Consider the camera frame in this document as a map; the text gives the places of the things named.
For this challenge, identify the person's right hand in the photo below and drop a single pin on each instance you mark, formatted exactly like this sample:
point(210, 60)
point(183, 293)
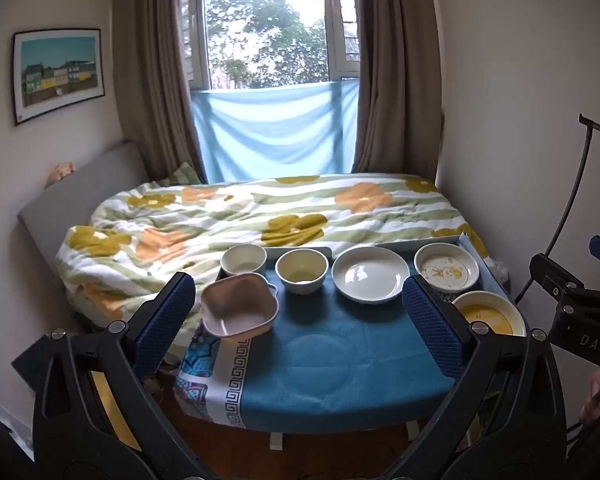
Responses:
point(594, 395)

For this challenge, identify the green striped pillow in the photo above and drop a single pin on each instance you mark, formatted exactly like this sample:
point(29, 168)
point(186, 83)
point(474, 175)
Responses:
point(182, 174)

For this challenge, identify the pink square bowl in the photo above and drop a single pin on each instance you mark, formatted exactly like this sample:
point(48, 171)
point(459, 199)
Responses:
point(240, 310)

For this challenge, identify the white ribbed bowl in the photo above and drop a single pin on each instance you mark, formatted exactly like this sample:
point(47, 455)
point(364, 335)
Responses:
point(243, 261)

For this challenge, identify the cartoon print plate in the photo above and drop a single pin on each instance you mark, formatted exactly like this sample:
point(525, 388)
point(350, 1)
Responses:
point(445, 271)

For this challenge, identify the light blue window cloth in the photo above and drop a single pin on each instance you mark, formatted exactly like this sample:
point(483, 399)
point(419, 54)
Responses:
point(275, 130)

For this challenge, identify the framed house picture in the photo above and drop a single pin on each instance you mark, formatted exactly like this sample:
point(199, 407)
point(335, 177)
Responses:
point(57, 74)

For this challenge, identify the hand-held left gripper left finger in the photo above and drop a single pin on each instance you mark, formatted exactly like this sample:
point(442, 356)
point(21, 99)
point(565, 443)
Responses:
point(166, 322)

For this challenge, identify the blue patterned tablecloth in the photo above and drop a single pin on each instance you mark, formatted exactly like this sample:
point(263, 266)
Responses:
point(330, 355)

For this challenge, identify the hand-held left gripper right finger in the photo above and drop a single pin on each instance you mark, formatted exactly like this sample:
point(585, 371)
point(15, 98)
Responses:
point(432, 332)

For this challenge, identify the floral striped blanket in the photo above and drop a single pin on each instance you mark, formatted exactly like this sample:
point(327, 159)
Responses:
point(230, 215)

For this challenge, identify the grey headboard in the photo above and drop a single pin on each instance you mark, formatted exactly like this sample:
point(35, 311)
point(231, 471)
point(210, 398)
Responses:
point(80, 195)

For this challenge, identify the window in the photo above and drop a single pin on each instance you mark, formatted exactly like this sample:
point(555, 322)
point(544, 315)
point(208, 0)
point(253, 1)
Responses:
point(270, 20)

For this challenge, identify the brown curtain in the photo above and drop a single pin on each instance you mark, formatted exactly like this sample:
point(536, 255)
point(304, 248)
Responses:
point(397, 65)
point(152, 70)

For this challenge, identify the small plush toy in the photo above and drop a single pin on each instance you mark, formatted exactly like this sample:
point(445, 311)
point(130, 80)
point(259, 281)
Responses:
point(60, 171)

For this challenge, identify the cream round bowl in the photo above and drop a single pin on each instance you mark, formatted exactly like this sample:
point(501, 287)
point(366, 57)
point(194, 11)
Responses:
point(302, 271)

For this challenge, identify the white plate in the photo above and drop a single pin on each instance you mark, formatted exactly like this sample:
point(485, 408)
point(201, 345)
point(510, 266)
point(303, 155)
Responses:
point(369, 274)

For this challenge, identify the yellow bowl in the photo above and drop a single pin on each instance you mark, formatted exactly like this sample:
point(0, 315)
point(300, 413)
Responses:
point(489, 316)

